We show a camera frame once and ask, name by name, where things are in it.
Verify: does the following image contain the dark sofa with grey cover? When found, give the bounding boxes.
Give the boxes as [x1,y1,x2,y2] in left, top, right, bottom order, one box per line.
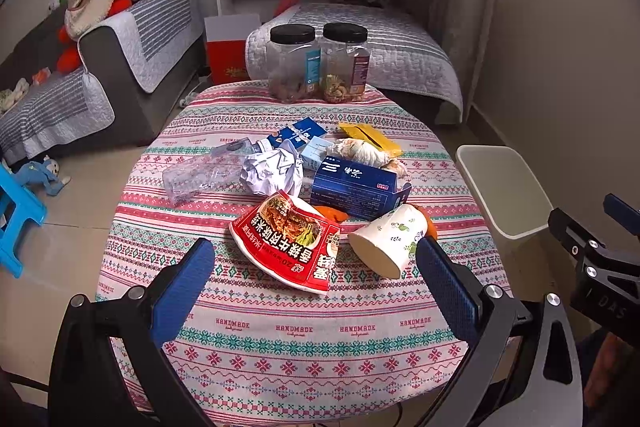
[1,0,205,165]

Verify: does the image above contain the blue plastic stool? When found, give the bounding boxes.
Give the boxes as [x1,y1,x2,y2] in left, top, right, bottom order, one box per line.
[1,167,47,279]

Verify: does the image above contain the white paper ball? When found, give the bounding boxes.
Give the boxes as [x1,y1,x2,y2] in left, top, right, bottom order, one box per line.
[240,140,304,197]

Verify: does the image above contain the white paper cup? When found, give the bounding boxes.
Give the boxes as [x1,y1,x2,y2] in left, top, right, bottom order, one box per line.
[348,204,430,280]

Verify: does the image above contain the grey quilted bed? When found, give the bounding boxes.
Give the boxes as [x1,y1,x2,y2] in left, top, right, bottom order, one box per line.
[244,2,464,126]

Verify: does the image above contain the dark blue tissue box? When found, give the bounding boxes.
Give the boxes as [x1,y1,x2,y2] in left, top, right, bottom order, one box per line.
[310,156,412,221]

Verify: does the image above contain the red gift box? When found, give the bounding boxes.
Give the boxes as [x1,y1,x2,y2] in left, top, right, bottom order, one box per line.
[204,13,260,86]

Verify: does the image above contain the white trash bin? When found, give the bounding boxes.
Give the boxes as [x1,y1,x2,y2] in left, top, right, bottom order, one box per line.
[456,144,553,242]

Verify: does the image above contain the light blue small box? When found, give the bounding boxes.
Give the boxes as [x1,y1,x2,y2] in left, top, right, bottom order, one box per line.
[300,136,333,171]

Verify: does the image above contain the right black-lid nut jar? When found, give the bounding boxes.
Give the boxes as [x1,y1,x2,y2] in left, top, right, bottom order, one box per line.
[320,22,370,103]

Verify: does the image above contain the stained tissue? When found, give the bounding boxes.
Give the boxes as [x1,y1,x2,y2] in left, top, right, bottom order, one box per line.
[326,139,408,179]

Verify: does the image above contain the blue stuffed toy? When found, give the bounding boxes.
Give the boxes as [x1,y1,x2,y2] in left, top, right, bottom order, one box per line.
[13,156,70,196]

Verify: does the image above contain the blue almond biscuit box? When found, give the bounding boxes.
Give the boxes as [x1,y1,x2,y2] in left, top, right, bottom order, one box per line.
[267,117,326,150]

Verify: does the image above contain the clear plastic bottle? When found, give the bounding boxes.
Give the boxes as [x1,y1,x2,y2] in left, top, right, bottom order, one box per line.
[163,138,254,206]

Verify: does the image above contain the patterned tablecloth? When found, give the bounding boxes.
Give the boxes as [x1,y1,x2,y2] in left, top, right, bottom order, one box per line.
[96,81,508,426]

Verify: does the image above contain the orange peel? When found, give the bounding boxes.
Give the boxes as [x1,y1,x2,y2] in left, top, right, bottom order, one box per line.
[314,205,349,223]

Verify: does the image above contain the left black-lid plastic jar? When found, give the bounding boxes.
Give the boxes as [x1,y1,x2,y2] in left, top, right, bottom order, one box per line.
[267,24,321,103]

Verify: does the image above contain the red noodle wrapper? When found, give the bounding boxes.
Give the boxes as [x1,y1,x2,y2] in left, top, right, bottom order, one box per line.
[229,191,341,295]

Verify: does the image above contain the yellow snack packet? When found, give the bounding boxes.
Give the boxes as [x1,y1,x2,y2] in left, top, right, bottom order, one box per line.
[338,122,402,158]

